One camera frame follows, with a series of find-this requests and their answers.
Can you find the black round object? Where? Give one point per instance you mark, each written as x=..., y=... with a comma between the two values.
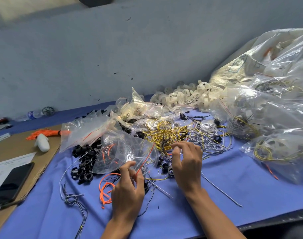
x=94, y=1

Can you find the person's right forearm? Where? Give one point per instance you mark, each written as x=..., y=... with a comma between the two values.
x=213, y=216

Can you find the heap of plastic bags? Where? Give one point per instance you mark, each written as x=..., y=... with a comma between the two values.
x=141, y=109

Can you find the stack of plastic bags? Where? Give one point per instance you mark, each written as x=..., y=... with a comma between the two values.
x=84, y=129

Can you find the black round wheel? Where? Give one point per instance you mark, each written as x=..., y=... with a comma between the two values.
x=48, y=111

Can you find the pile of large plastic bags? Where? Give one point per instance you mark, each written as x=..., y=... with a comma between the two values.
x=271, y=87

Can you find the brown cardboard sheet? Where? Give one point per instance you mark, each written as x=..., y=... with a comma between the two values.
x=22, y=146

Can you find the pile of black plastic rings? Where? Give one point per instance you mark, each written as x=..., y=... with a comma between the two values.
x=84, y=156

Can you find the orange tie bundle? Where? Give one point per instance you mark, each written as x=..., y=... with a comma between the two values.
x=44, y=133

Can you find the small white label card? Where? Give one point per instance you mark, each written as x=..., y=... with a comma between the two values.
x=1, y=137

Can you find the red-zip plastic bag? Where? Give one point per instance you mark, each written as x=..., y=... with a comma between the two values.
x=121, y=149

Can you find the white paper sheet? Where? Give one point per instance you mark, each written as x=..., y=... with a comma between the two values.
x=7, y=164

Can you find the clear plastic water bottle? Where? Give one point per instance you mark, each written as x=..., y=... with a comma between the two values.
x=27, y=116

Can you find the person's left hand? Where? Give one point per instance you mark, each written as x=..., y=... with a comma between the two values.
x=127, y=194

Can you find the white handheld device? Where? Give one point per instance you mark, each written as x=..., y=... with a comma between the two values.
x=42, y=142

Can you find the person's right hand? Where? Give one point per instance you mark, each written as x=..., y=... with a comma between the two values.
x=187, y=166

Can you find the blue cloth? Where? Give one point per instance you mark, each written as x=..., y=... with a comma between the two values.
x=32, y=216

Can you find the black smartphone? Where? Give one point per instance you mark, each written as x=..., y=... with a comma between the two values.
x=9, y=184

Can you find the pile of white plastic wheels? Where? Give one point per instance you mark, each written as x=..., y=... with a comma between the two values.
x=191, y=94

